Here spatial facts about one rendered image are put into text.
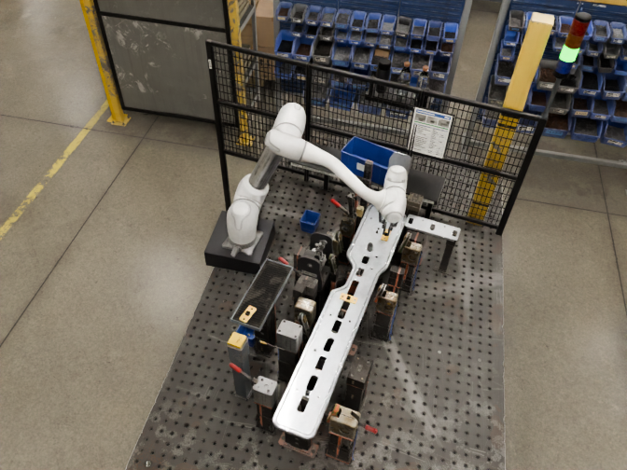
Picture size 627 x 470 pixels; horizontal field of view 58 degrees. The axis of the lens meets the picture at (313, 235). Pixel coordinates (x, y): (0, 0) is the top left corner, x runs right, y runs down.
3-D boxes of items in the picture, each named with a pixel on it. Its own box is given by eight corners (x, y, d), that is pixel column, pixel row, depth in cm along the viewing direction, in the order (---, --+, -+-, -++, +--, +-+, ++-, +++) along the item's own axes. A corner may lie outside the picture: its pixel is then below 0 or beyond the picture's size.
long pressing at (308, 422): (318, 444, 224) (319, 443, 223) (267, 423, 229) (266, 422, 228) (408, 214, 312) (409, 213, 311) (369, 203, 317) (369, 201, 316)
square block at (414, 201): (411, 248, 334) (420, 204, 308) (397, 244, 336) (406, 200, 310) (413, 239, 339) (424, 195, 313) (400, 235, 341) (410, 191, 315)
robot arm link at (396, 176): (383, 184, 281) (382, 202, 272) (386, 159, 270) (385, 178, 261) (404, 186, 280) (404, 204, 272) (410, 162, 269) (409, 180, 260)
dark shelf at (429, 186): (437, 205, 316) (438, 201, 314) (287, 164, 337) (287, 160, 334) (445, 181, 330) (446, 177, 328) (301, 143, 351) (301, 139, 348)
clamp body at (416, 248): (411, 297, 311) (422, 255, 285) (391, 290, 313) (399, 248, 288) (415, 284, 317) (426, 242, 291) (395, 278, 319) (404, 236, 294)
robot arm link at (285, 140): (304, 149, 257) (309, 130, 265) (266, 135, 254) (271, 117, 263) (296, 168, 267) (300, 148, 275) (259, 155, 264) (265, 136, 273)
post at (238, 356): (247, 401, 267) (241, 352, 234) (233, 395, 268) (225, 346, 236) (255, 387, 271) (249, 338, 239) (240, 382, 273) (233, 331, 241)
